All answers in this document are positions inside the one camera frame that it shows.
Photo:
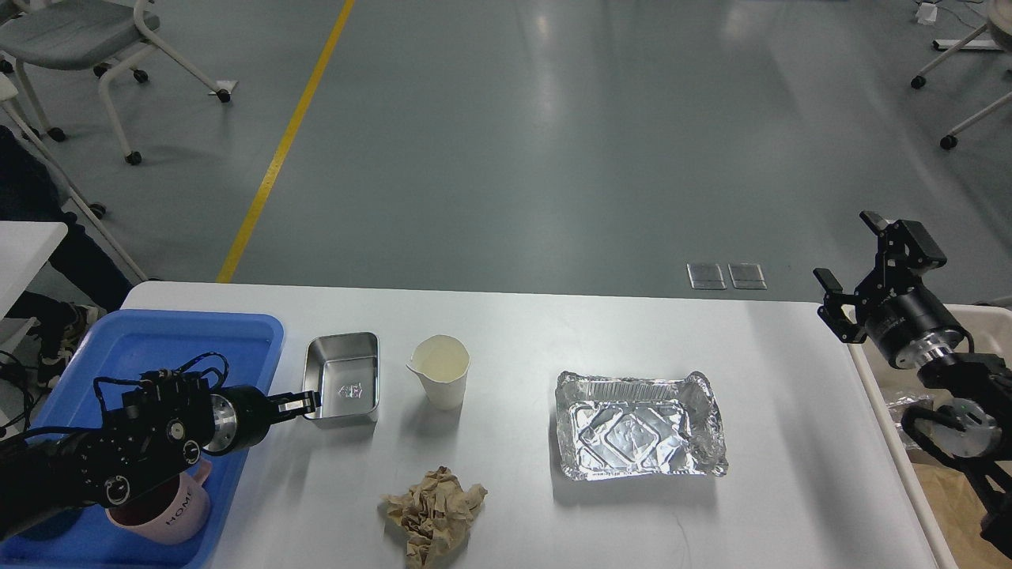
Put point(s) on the white folding chair frame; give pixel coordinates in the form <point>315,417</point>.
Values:
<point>93,211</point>

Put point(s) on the white paper cup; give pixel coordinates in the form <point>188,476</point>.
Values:
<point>442,364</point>

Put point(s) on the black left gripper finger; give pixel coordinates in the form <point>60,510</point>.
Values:
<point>291,405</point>

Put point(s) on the floor socket plate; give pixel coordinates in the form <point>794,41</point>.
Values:
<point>702,275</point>
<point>747,276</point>

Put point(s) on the white side table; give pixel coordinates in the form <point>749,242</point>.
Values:
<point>25,247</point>

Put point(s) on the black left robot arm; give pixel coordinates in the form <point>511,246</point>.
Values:
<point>152,429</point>

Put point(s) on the floor socket plate right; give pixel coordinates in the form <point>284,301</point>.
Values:
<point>747,276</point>

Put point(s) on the beige plastic bin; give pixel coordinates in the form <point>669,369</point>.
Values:
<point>891,391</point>

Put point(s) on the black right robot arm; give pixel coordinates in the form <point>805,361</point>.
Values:
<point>971,433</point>

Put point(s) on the aluminium foil tray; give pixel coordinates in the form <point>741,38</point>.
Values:
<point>610,427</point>

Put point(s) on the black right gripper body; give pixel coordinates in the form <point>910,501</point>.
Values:
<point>905,321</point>

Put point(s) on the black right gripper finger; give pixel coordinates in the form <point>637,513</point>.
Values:
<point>831,311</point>
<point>906,250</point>

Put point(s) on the stainless steel rectangular box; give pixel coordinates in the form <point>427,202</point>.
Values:
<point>343,369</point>

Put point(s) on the grey office chair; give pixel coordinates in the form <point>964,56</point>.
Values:
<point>81,35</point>

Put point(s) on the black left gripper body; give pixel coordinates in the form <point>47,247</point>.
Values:
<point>240,419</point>

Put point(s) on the crumpled brown paper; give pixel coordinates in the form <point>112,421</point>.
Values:
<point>435,514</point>

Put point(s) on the brown paper in bin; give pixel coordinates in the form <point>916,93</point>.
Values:
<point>958,513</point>

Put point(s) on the floor socket plate left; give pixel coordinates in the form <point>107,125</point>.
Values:
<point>702,275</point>

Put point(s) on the blue plastic tray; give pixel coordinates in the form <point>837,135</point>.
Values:
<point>123,345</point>

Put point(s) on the pink HOME mug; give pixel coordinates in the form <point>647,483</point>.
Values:
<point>171,513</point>

